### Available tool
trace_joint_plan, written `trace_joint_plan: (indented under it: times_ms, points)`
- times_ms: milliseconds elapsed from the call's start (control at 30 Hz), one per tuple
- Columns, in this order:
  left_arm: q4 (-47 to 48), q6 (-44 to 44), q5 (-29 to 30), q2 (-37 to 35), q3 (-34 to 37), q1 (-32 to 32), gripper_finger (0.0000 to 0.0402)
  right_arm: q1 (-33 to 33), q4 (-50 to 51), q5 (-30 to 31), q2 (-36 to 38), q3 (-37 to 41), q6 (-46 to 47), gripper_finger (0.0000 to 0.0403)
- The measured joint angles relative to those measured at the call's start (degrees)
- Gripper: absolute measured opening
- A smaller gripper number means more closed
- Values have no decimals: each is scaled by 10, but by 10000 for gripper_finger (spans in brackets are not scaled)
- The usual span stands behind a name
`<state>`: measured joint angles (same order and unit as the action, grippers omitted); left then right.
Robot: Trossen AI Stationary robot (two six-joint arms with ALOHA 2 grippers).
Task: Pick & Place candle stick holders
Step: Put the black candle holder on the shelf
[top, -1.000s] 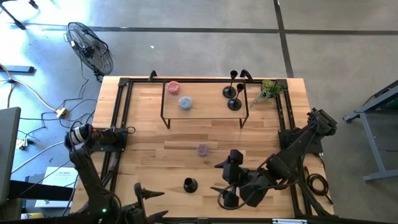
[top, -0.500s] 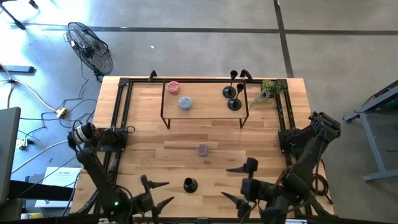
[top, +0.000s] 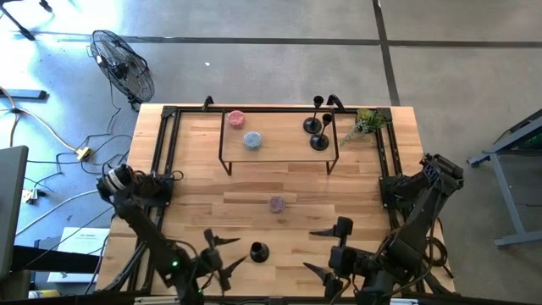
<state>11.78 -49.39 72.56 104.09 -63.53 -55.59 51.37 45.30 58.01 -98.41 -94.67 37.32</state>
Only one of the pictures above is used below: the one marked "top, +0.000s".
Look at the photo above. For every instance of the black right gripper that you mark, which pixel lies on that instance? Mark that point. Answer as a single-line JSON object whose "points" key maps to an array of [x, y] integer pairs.
{"points": [[347, 264]]}

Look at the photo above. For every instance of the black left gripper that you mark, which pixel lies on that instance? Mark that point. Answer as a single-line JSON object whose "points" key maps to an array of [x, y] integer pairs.
{"points": [[210, 259]]}

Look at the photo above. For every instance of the black metal candlestick holder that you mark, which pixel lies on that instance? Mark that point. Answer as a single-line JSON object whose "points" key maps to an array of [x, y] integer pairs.
{"points": [[259, 253], [319, 142], [313, 125]]}

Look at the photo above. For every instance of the purple patterned candle tin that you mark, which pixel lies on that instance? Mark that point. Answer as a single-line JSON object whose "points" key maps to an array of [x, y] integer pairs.
{"points": [[275, 204]]}

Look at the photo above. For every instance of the blue patterned candle tin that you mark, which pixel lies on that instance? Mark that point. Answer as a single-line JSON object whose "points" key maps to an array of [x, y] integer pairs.
{"points": [[252, 140]]}

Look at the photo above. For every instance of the pink patterned candle tin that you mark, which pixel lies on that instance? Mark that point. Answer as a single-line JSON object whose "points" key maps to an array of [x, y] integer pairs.
{"points": [[236, 119]]}

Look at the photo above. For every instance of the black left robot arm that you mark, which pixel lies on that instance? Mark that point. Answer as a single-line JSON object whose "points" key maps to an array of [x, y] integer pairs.
{"points": [[144, 233]]}

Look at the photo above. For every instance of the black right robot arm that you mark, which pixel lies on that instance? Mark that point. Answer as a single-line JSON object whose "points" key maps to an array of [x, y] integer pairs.
{"points": [[417, 212]]}

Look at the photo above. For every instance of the wooden shelf riser, black legs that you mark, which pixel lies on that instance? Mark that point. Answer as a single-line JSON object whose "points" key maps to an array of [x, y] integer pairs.
{"points": [[279, 150]]}

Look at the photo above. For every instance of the green artificial plant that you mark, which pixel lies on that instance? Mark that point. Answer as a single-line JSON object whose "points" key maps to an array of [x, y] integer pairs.
{"points": [[368, 120]]}

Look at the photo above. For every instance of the white paper sheet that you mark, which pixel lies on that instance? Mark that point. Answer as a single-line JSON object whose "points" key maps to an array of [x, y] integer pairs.
{"points": [[82, 243]]}

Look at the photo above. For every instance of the black bench beam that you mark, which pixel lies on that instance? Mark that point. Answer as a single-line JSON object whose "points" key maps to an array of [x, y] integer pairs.
{"points": [[55, 262]]}

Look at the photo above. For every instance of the yellow power plug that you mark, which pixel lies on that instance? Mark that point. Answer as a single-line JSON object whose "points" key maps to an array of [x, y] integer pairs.
{"points": [[84, 153]]}

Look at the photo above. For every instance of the yellow small object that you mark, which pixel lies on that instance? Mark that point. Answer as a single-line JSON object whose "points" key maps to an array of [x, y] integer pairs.
{"points": [[44, 293]]}

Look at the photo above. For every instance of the grey metal table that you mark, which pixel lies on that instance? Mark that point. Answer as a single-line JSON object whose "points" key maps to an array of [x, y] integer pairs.
{"points": [[506, 199]]}

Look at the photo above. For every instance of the black floor fan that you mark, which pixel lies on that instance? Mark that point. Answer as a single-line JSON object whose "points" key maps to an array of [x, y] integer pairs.
{"points": [[123, 68]]}

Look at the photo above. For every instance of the grey flat panel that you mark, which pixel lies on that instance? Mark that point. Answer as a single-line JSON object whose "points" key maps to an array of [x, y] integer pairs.
{"points": [[12, 203]]}

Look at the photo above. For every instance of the black floor bar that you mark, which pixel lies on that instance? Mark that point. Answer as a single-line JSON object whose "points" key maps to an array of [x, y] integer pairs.
{"points": [[25, 94]]}

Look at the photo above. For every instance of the black tripod legs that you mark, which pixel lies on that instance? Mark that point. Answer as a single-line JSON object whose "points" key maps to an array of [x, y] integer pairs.
{"points": [[19, 26]]}

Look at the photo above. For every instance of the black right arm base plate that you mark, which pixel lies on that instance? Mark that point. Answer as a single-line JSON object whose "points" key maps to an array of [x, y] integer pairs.
{"points": [[387, 200]]}

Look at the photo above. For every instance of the white table edge bracket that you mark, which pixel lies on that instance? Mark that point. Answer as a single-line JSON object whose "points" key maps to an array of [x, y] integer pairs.
{"points": [[156, 300], [404, 302]]}

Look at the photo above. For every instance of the black metal table frame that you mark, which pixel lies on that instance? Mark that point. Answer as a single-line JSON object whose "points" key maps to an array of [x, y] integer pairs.
{"points": [[195, 109]]}

